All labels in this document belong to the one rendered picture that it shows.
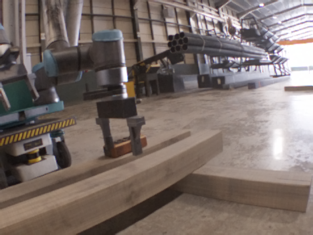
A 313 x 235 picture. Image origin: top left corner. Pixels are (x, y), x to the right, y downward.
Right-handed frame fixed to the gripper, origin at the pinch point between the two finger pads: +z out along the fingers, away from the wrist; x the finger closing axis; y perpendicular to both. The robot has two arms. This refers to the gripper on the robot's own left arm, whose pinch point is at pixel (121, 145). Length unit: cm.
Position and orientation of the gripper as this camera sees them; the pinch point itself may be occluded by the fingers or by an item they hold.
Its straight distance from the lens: 68.2
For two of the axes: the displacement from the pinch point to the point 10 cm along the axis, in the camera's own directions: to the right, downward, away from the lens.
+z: 1.4, 9.8, 1.5
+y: 6.8, -2.0, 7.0
